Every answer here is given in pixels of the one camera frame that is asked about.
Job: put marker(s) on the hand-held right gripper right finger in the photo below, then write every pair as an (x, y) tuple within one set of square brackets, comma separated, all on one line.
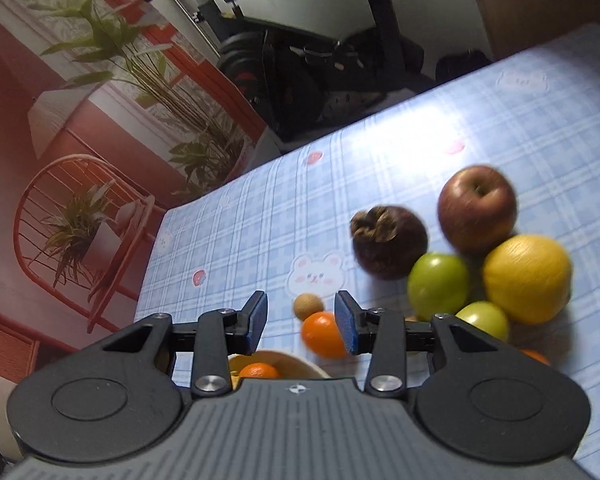
[(347, 326)]

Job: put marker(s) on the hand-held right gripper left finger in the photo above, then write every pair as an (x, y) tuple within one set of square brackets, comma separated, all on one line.
[(257, 321)]

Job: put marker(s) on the small orange tangerine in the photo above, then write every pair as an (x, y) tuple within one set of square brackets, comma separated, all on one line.
[(258, 371), (320, 335), (536, 357)]

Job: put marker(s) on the small tan longan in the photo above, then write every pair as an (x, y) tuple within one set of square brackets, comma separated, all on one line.
[(308, 306)]

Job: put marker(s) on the beige round plate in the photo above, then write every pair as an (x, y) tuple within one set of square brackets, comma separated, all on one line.
[(300, 366)]

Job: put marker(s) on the large green fruit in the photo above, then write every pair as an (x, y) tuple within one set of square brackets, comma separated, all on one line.
[(437, 285)]

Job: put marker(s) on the small green fruit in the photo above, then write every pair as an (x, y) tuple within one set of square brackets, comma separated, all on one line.
[(485, 317)]

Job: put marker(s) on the red apple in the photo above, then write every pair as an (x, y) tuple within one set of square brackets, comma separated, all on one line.
[(475, 210)]

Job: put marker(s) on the yellow lemon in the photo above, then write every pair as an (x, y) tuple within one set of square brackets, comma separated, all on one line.
[(527, 280)]

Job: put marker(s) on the dark purple mangosteen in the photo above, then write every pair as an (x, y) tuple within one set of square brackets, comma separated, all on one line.
[(390, 245)]

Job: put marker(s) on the blue plaid tablecloth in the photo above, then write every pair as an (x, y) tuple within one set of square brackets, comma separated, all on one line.
[(380, 150)]

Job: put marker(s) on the black exercise bike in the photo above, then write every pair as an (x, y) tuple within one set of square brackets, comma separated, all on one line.
[(300, 80)]

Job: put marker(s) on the black bag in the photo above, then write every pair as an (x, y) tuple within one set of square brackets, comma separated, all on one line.
[(462, 65)]

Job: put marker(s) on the brown wooden panel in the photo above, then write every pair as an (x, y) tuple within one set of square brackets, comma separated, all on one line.
[(545, 0)]

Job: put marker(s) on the wall poster with chair and plants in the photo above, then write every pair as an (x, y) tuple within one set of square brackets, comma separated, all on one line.
[(55, 125)]

